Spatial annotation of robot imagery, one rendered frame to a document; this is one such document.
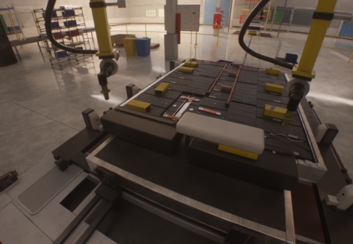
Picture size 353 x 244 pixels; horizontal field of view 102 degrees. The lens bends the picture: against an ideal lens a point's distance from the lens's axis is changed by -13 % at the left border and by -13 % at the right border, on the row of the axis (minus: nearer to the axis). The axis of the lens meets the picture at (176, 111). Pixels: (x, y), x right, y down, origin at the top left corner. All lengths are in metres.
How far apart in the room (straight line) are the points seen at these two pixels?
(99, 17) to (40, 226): 0.92
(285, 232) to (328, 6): 0.74
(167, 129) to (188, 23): 8.58
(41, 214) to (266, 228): 0.93
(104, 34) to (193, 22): 8.45
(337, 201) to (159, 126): 0.88
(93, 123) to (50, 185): 0.44
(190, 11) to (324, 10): 8.59
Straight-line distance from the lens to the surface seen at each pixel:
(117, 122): 0.88
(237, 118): 1.08
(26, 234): 1.00
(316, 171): 1.01
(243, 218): 0.69
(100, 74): 0.69
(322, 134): 1.35
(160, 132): 0.77
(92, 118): 1.21
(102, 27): 0.80
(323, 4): 0.73
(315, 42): 0.73
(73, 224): 0.89
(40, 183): 1.14
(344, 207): 1.05
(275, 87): 1.61
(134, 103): 1.17
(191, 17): 9.15
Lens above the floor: 1.58
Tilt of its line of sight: 32 degrees down
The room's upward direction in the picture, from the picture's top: straight up
